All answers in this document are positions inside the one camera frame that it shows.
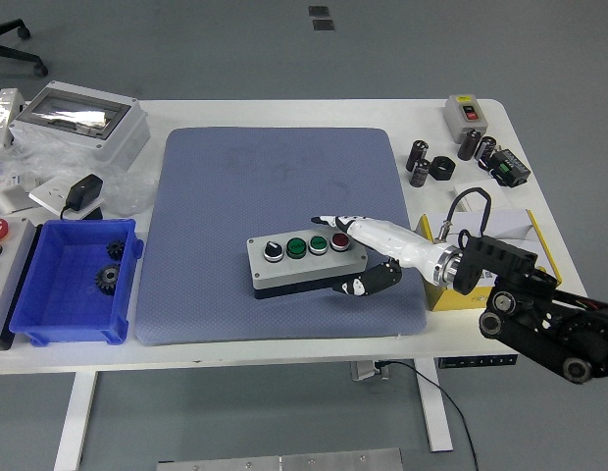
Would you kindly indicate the white table leg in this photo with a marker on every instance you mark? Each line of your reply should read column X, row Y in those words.
column 437, row 422
column 73, row 422

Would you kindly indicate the yellow white cardboard box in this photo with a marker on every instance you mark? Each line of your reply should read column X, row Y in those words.
column 515, row 225

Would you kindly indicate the small black gear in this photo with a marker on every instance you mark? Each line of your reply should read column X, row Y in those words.
column 116, row 249

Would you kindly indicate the grey floor outlet plate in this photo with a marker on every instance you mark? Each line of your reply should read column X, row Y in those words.
column 319, row 11
column 323, row 25

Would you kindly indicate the grey under-table bracket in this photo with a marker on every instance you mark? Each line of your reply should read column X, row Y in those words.
column 365, row 370

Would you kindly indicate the grey clear-lid distribution box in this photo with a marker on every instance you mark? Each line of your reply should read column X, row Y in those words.
column 122, row 142

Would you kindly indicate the clear plastic bag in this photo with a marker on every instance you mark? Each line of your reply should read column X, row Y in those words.
column 130, row 191

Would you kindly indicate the blue plastic bin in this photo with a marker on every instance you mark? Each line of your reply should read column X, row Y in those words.
column 64, row 304

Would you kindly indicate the grey black-red switch box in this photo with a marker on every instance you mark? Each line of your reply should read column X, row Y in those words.
column 453, row 118

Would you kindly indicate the silver metal plate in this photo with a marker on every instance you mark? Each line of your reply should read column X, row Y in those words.
column 284, row 462

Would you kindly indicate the black table height controller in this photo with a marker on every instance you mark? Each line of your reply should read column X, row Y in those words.
column 475, row 361

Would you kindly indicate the black power adapter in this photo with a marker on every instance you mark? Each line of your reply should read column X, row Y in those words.
column 86, row 191

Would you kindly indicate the white wall switch plate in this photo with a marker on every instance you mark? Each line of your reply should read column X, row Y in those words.
column 498, row 197

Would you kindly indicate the grey four-button control box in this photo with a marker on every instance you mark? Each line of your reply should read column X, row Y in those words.
column 304, row 272

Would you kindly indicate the black office chair base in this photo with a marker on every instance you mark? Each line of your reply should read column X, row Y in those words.
column 19, row 56

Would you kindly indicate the white wall socket plate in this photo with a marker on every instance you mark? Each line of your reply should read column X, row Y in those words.
column 46, row 193

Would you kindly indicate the black hexagonal nut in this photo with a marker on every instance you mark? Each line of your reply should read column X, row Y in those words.
column 442, row 169

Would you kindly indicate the blue-grey table mat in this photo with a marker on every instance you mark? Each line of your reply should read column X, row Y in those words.
column 225, row 196

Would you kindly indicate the grey emergency-stop control box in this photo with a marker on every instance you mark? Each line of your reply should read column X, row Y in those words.
column 10, row 275

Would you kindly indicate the white electrical device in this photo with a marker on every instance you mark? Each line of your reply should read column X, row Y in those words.
column 5, row 118

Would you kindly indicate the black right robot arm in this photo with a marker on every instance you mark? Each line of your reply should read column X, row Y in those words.
column 500, row 260

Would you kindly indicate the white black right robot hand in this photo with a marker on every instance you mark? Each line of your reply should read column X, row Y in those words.
column 407, row 245

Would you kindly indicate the white small packaging box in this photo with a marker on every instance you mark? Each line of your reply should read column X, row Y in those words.
column 10, row 193

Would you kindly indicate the black cylindrical capacitor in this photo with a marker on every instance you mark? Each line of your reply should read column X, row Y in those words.
column 417, row 154
column 420, row 172
column 486, row 149
column 468, row 144

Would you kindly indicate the black green-terminal module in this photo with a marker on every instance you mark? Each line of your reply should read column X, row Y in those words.
column 510, row 169

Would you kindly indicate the large black gear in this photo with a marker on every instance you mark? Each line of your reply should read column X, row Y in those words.
column 108, row 278

